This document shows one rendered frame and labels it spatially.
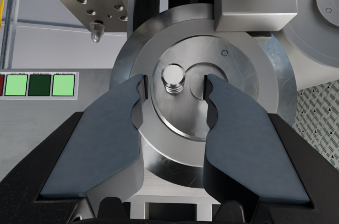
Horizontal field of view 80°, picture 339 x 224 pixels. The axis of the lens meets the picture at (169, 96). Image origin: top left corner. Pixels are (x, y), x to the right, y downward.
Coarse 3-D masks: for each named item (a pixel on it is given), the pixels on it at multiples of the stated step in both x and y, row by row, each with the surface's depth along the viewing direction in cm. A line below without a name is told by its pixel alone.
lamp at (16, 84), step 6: (12, 78) 51; (18, 78) 51; (24, 78) 51; (12, 84) 51; (18, 84) 51; (24, 84) 51; (6, 90) 51; (12, 90) 50; (18, 90) 50; (24, 90) 50
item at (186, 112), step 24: (168, 48) 15; (192, 48) 14; (216, 48) 14; (240, 48) 14; (192, 72) 15; (216, 72) 14; (240, 72) 14; (168, 96) 14; (192, 96) 14; (168, 120) 14; (192, 120) 14
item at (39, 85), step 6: (36, 78) 51; (42, 78) 51; (48, 78) 50; (30, 84) 50; (36, 84) 50; (42, 84) 50; (48, 84) 50; (30, 90) 50; (36, 90) 50; (42, 90) 50; (48, 90) 50
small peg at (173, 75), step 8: (168, 64) 12; (176, 64) 12; (168, 72) 11; (176, 72) 11; (184, 72) 11; (168, 80) 11; (176, 80) 11; (184, 80) 11; (168, 88) 12; (176, 88) 12
